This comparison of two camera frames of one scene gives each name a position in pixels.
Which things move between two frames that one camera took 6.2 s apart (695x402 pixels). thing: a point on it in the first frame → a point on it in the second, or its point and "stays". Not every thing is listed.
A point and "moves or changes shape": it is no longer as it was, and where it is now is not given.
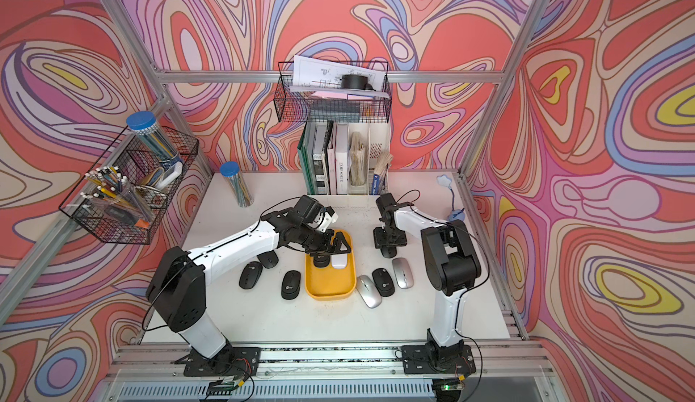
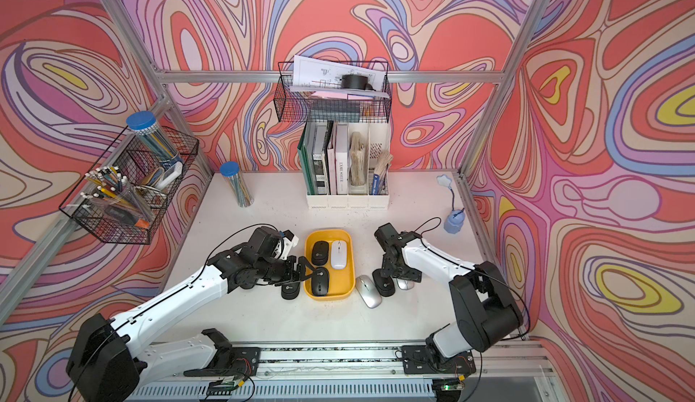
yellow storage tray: [330, 283] stays
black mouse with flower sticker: [383, 282] stays
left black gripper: [327, 247] → [292, 273]
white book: [341, 156] stays
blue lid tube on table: [230, 169] stays
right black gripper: [381, 241] → [387, 270]
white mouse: [339, 261] stays
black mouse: [321, 261] stays
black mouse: [269, 259] moves or changes shape
